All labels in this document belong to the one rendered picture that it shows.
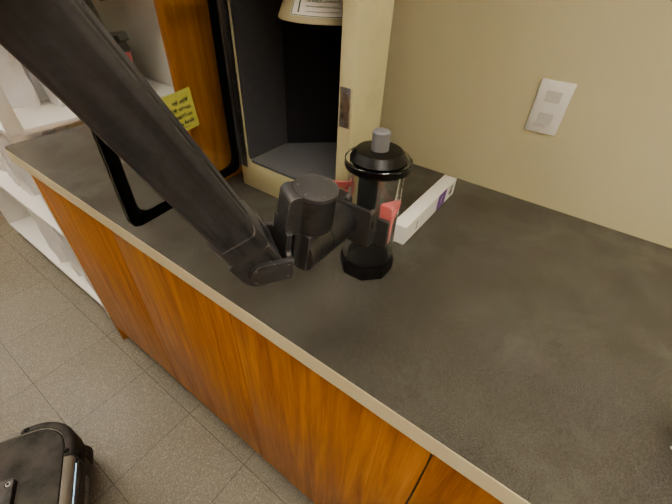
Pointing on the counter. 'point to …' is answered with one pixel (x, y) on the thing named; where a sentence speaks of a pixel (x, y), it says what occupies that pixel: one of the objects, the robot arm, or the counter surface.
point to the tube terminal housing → (364, 106)
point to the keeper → (344, 107)
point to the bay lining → (285, 76)
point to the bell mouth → (312, 12)
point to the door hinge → (232, 78)
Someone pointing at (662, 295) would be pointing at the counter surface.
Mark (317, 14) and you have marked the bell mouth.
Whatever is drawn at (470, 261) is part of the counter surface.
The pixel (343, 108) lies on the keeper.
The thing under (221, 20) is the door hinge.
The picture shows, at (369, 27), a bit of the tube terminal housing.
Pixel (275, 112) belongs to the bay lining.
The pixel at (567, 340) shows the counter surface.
